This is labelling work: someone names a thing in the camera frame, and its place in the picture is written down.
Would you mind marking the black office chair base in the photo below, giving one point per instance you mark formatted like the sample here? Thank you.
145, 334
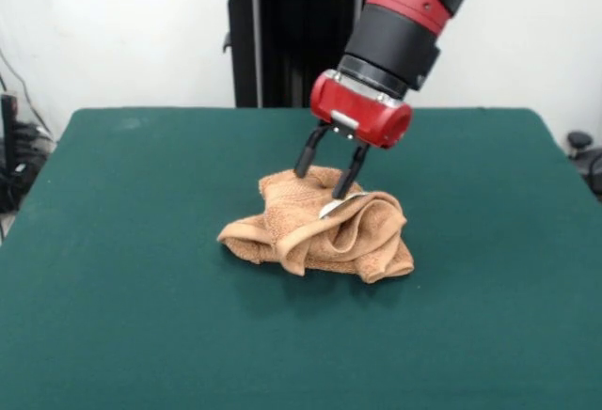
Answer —
579, 139

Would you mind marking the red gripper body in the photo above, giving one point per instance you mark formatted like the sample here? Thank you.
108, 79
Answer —
357, 114

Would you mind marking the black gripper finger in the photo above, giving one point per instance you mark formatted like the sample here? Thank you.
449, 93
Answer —
348, 179
306, 158

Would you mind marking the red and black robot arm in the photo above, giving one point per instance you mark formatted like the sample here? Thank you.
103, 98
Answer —
400, 43

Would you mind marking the dark green table cloth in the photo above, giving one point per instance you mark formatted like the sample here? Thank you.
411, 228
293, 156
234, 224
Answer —
188, 264

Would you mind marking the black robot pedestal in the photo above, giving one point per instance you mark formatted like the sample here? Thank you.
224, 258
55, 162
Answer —
291, 52

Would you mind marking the tan terry towel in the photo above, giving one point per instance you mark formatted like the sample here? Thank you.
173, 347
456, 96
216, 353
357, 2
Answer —
301, 203

